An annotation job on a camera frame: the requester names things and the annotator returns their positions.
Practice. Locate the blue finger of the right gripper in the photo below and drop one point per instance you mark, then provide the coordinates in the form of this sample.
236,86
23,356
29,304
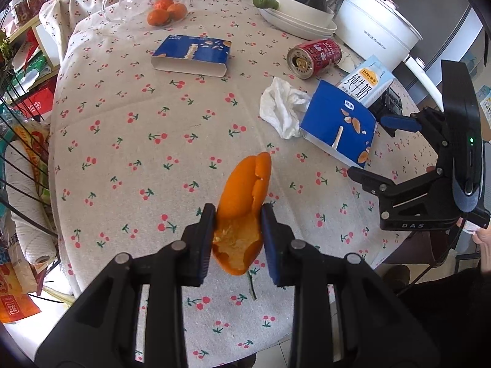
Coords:
392,123

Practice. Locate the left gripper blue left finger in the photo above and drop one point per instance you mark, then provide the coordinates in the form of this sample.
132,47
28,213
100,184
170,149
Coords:
197,253

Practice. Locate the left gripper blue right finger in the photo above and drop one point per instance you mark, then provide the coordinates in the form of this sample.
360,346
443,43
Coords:
277,238

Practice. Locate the black plastic tray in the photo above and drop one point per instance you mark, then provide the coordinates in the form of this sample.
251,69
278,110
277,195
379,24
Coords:
386,103

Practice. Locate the orange peel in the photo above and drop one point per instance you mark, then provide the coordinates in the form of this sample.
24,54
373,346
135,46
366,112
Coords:
238,238

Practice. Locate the light blue milk carton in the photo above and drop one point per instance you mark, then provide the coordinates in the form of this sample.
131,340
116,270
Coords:
367,82

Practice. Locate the red drink can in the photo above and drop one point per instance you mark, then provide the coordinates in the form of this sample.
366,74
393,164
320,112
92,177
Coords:
309,59

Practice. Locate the white tissue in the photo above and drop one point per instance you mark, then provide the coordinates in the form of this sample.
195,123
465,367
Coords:
283,107

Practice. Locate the small blue snack box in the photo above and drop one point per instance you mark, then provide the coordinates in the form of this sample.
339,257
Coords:
194,55

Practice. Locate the person's right hand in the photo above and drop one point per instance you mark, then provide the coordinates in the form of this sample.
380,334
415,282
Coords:
482,237

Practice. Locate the white electric cooking pot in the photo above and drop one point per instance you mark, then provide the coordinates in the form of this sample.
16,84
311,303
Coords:
376,28

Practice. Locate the grey refrigerator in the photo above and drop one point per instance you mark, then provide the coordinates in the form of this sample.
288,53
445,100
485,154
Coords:
451,31

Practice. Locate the stacked white plates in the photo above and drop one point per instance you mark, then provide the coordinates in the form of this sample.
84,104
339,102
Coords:
296,28

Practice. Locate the cherry print tablecloth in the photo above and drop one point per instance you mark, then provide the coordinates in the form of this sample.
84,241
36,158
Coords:
136,152

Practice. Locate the paper towel roll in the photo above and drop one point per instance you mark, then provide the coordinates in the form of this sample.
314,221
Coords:
35,233

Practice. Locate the orange tangerine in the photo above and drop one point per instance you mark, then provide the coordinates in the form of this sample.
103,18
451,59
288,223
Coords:
177,11
163,4
158,17

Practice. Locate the black wire rack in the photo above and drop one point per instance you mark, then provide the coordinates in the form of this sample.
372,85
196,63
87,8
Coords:
21,120

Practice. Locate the white bowl green handle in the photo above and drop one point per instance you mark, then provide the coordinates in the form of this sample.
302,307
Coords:
298,10

